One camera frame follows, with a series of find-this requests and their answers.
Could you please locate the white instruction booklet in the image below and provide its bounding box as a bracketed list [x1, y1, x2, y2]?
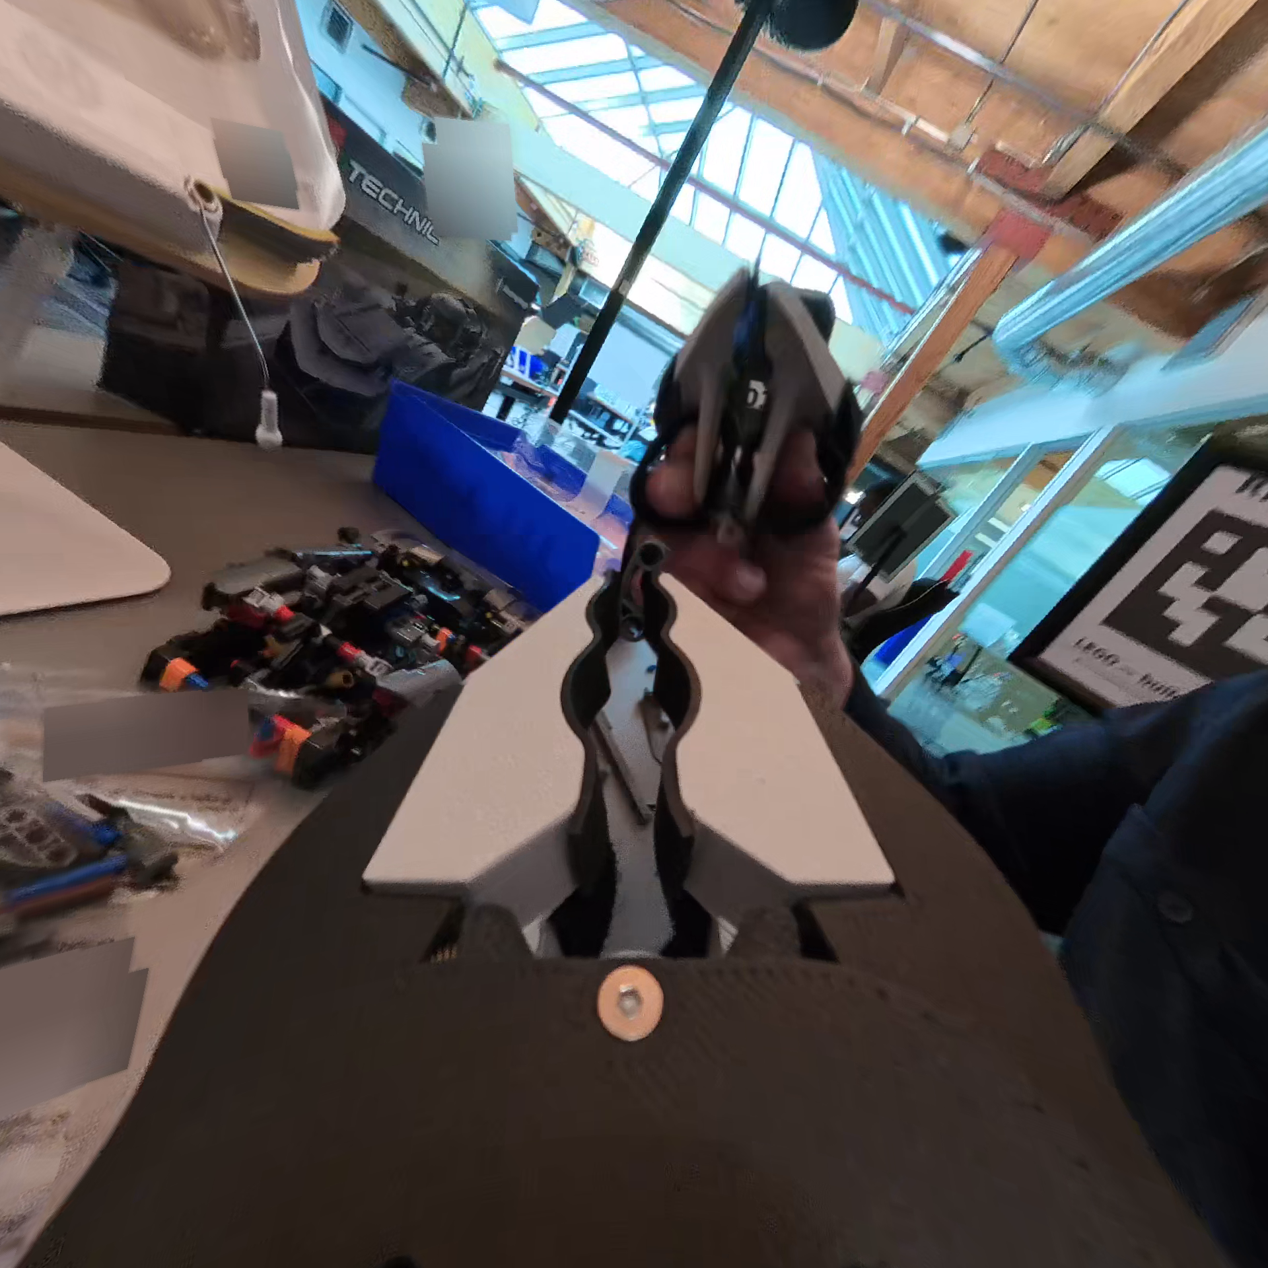
[0, 0, 343, 233]

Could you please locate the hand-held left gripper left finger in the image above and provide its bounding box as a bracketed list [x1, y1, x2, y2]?
[362, 577, 608, 929]

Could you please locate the white wooden book stand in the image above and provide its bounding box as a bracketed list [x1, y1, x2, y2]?
[0, 88, 343, 616]

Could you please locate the silver air duct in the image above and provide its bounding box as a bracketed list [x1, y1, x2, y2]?
[989, 130, 1268, 371]

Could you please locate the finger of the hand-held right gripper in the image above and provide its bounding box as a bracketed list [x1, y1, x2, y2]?
[680, 269, 761, 525]
[756, 282, 852, 516]

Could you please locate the black white tag sign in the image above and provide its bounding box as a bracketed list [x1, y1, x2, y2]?
[1008, 435, 1268, 712]

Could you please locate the partly built lego car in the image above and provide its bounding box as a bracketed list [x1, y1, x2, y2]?
[141, 529, 542, 791]

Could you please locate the page holder cord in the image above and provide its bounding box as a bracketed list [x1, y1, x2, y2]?
[198, 183, 285, 450]

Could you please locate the blue plastic bin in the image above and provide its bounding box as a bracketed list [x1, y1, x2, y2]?
[373, 379, 635, 612]

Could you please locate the black pole with round disc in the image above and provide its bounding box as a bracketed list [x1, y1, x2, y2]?
[547, 0, 860, 427]

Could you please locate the small black lego piece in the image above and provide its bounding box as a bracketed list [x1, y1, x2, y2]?
[617, 539, 676, 655]

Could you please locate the person's right hand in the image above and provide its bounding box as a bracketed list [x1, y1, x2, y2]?
[645, 454, 855, 707]

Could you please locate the dark computer monitor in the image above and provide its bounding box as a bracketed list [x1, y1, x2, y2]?
[850, 474, 956, 586]

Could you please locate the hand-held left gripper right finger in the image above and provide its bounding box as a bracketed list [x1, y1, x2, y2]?
[643, 574, 899, 919]

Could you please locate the dark lego box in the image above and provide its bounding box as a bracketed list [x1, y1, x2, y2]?
[286, 92, 540, 437]

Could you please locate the clear bag of black parts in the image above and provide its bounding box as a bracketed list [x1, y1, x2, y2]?
[0, 657, 270, 957]

